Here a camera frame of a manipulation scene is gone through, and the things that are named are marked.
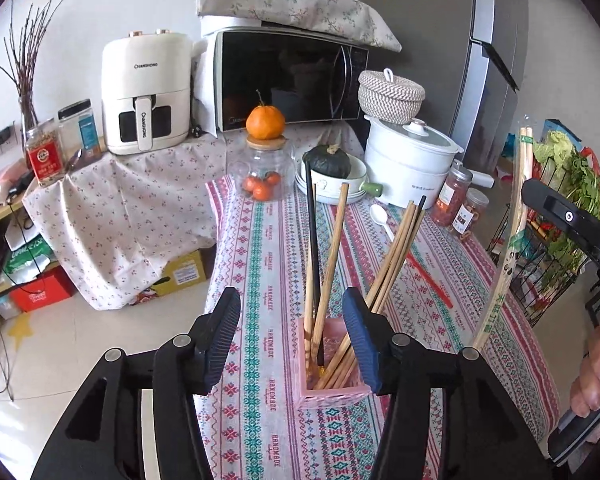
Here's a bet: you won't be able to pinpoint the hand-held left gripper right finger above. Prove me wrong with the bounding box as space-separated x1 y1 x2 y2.
342 287 553 480

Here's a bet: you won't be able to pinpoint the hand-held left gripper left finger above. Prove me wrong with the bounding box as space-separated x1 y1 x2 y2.
30 286 242 480

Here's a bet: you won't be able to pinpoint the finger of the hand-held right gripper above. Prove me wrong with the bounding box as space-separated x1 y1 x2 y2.
522 179 600 281

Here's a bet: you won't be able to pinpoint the plastic chopstick pair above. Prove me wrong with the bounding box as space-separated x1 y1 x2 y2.
472 126 536 353

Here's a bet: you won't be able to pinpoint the pink plastic basket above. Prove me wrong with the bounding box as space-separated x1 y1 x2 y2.
297 316 371 411

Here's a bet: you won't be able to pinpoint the bundle of wooden chopsticks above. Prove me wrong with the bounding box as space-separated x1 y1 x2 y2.
302 182 426 391

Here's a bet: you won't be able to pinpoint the person's right hand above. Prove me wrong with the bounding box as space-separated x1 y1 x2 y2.
570 306 600 417

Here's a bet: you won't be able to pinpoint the leafy green vegetables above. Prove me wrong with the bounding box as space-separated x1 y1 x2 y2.
532 150 600 291

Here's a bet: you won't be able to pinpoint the red plastic bag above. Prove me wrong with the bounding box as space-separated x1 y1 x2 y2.
577 147 600 223

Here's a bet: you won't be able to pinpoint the napa cabbage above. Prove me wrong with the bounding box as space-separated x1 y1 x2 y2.
532 130 581 163

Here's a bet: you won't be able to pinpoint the cardboard box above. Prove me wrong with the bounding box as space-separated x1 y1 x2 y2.
147 249 212 297

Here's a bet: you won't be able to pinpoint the blue box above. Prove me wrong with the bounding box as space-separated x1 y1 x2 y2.
542 119 583 143

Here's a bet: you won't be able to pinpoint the jar of dried fruit rings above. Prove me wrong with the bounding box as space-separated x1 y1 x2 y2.
450 187 490 243

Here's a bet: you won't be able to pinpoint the striped patterned tablecloth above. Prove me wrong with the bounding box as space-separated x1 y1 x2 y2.
195 175 563 480

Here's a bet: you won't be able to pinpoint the jar of dried red fruit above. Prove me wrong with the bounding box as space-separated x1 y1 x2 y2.
432 165 473 228

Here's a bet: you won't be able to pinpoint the white plastic spoon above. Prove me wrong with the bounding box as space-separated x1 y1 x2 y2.
370 204 396 243

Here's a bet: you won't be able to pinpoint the small floral print cloth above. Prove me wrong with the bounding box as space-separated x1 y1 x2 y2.
22 122 366 312

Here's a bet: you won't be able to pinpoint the white electric pot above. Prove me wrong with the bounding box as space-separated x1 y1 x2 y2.
364 115 495 209

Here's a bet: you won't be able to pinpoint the glass jar with bamboo lid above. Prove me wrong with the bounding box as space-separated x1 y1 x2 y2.
227 132 293 203

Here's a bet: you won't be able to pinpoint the dark green squash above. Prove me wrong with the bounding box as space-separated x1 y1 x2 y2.
302 144 352 178

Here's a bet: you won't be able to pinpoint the red box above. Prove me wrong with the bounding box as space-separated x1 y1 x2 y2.
9 265 77 314

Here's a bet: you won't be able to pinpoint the yellow star floor sticker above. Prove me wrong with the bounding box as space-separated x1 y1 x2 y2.
6 312 37 353

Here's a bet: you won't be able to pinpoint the green and white bag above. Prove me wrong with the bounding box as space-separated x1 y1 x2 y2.
1 234 57 281

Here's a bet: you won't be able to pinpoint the large tangerine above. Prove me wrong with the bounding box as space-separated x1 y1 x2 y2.
246 91 286 140

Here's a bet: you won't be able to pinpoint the grey refrigerator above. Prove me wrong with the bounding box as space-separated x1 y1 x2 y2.
351 0 531 161

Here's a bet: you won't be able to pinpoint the clear jar black lid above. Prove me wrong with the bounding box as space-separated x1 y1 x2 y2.
57 99 103 158

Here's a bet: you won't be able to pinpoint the spice jar red label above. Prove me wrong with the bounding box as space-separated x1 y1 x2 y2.
24 118 65 189

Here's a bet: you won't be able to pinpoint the microwave oven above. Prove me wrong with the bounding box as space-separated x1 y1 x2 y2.
195 27 371 135

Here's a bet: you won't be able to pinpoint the cream air fryer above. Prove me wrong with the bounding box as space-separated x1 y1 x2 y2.
102 30 194 156

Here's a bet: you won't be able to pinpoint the glass vase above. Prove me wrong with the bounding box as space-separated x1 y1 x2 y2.
19 94 45 148

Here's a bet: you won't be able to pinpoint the bundle of dry twigs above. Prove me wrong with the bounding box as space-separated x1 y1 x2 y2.
0 0 68 126

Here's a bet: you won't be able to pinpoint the floral microwave cover cloth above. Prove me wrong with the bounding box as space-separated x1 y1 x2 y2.
195 0 403 53

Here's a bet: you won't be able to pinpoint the black wire rack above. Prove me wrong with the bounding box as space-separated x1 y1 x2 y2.
485 200 600 328

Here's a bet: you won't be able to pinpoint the white ceramic dish green handle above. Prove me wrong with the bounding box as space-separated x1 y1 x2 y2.
295 152 383 206

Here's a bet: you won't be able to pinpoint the woven rope basket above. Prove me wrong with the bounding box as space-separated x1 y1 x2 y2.
357 67 426 126

